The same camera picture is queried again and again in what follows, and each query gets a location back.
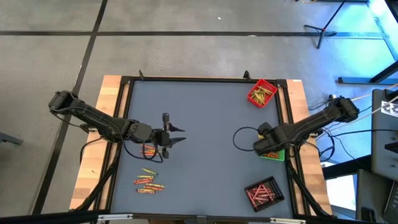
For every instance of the grey table mat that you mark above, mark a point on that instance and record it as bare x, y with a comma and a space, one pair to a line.
202, 180

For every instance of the white fiducial marker sheet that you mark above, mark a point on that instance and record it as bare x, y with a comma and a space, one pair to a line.
390, 109

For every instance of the grey equipment box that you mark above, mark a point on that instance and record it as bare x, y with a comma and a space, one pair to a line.
370, 199

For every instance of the grey equipment cabinet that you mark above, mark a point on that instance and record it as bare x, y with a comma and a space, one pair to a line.
384, 149

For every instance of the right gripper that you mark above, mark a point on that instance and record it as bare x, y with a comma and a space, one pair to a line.
265, 144

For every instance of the metal rig base frame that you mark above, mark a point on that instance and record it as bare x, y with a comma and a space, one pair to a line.
357, 80

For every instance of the black plastic basket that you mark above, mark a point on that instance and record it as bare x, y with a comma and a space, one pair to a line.
264, 209

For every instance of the black floor beam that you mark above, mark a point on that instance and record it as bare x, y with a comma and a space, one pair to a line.
345, 169

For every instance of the white power strip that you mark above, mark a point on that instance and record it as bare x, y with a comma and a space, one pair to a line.
332, 96

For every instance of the black tripod stand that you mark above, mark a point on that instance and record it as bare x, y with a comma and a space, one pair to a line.
323, 31

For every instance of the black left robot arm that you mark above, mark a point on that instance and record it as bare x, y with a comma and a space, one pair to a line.
93, 118

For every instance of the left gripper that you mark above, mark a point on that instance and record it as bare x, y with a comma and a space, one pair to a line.
144, 132

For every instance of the red plastic basket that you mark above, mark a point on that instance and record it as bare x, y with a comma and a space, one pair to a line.
263, 82

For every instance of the grey metal foot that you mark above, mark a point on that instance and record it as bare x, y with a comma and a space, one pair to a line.
9, 138

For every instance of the black table frame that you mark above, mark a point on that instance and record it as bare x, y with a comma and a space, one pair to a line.
202, 79

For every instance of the black frame bracket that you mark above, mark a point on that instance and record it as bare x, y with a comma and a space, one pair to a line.
141, 75
247, 75

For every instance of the silver aluminium bracket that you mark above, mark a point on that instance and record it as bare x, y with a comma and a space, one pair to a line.
115, 217
287, 221

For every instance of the green plastic basket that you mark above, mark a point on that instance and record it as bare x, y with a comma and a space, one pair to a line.
280, 158

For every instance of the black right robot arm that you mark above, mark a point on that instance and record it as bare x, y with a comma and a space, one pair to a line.
311, 123

